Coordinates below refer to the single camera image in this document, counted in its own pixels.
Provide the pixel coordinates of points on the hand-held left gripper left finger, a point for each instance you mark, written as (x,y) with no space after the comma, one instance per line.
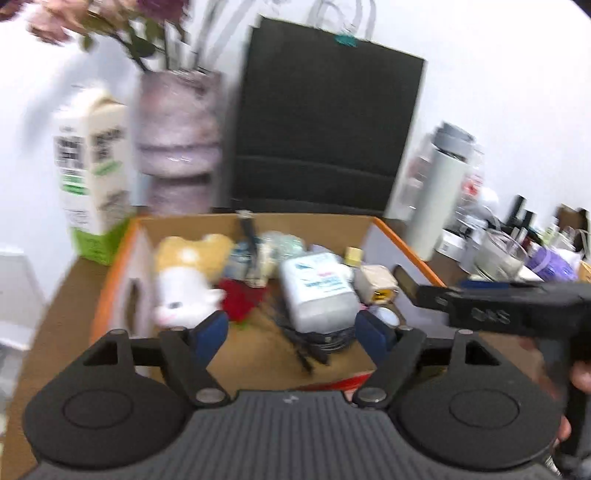
(212,330)

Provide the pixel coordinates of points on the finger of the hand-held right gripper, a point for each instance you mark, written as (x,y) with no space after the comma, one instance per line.
(422,295)
(489,285)

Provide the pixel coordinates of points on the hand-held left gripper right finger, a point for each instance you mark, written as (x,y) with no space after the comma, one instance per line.
(369,333)

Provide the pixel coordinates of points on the cardboard box with orange edges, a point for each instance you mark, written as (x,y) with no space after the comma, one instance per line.
(258,346)

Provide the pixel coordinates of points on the white charger block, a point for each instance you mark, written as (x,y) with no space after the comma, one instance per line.
(374,279)

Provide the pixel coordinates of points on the white tissue packet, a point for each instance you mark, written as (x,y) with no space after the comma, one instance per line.
(318,295)

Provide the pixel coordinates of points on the brown wooden desktop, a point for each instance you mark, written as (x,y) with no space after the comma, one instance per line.
(60,332)

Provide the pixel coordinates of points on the person's right hand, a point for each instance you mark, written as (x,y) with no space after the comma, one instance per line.
(582,376)

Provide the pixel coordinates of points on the small white round object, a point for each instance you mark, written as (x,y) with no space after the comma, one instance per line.
(385,317)

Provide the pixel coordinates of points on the glass bowl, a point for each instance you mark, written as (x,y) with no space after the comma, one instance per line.
(498,264)

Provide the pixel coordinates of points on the red fabric flower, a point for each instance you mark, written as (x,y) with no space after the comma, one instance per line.
(238,300)

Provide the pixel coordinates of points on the yellow and white plush toy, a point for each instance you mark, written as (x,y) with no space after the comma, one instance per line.
(180,286)

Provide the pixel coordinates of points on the red flat object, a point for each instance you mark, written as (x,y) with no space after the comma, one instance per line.
(341,383)

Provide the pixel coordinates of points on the purple jar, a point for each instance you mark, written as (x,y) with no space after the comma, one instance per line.
(549,266)

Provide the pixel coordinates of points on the blue and white packet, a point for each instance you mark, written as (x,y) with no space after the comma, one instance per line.
(240,263)

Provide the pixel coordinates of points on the black cosmetic bottles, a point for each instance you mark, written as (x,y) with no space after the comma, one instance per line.
(521,217)

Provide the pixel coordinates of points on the small yellow box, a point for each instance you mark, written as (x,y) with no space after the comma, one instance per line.
(354,256)

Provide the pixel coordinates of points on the white thermos bottle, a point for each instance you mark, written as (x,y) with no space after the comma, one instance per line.
(429,207)

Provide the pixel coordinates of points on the black slim object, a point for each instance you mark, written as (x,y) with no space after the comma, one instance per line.
(247,230)

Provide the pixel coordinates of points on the cream and green carton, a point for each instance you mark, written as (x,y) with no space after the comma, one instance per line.
(92,184)

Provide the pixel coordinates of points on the pink marbled vase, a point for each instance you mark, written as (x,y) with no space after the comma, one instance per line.
(175,138)

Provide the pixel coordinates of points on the white plastic box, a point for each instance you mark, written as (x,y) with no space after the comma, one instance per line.
(18,295)

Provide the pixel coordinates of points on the black paper bag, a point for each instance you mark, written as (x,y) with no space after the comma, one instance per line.
(323,115)

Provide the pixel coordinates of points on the pink flower bouquet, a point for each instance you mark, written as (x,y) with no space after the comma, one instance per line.
(46,21)

